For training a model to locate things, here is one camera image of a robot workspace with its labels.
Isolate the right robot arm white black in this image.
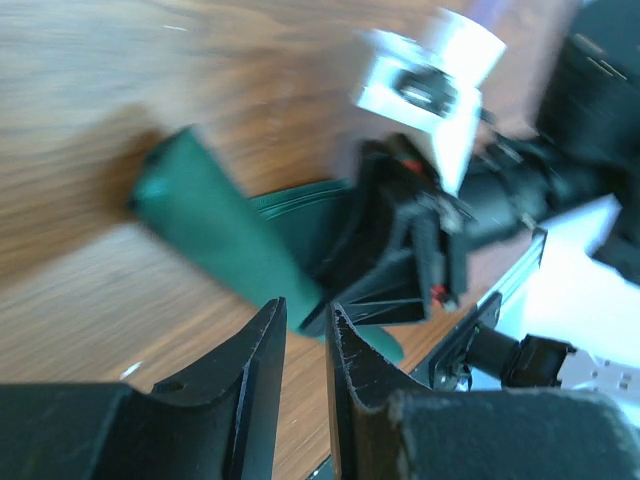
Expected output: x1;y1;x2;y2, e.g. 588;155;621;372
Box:
300;1;639;336

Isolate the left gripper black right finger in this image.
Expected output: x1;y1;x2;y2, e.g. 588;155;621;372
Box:
325;304;639;479

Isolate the dark green cloth napkin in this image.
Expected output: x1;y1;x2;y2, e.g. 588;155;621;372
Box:
125;127;405;366

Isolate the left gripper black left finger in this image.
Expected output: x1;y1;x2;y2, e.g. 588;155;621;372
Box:
1;298;287;479

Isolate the aluminium table frame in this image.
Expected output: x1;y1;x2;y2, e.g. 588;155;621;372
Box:
476;227;548;308

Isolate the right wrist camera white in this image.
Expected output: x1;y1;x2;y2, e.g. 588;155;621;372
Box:
341;1;506;195

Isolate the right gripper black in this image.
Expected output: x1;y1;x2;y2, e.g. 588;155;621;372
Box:
300;136;600;337

